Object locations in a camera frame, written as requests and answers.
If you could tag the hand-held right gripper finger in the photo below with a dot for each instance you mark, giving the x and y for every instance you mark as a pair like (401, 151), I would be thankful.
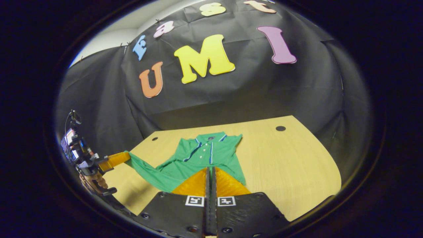
(213, 211)
(207, 211)

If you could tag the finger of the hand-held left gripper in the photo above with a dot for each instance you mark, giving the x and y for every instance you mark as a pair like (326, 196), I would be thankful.
(115, 159)

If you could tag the green T-shirt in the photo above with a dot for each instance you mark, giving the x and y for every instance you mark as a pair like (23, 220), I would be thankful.
(205, 155)

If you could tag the computer monitor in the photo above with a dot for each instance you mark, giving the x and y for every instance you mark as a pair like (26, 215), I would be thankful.
(67, 140)

